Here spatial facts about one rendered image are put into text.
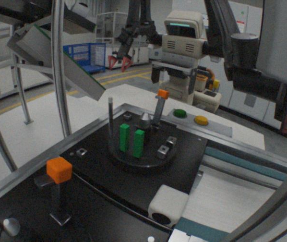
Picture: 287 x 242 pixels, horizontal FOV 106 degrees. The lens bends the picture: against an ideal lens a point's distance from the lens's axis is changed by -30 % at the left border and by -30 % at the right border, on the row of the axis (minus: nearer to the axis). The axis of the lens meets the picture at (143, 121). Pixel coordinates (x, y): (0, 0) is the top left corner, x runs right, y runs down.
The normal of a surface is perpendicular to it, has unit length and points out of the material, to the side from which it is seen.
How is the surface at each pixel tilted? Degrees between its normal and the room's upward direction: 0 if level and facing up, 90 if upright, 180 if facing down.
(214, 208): 0
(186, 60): 90
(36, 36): 90
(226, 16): 68
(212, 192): 0
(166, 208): 0
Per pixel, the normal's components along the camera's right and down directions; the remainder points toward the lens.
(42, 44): 0.77, 0.37
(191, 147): 0.08, -0.86
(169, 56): -0.59, 0.36
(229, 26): -0.41, 0.06
